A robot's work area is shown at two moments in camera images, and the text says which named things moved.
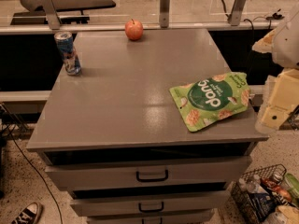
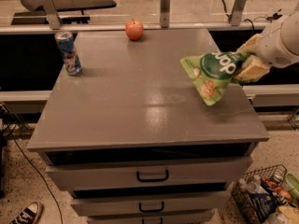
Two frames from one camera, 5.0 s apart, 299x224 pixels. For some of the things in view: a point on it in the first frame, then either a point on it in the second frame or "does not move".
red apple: [134, 30] does not move
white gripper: [287, 46] → [272, 49]
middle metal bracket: [164, 7] does not move
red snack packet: [282, 192] does not move
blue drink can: [67, 49] does not move
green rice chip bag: [205, 101] → [212, 73]
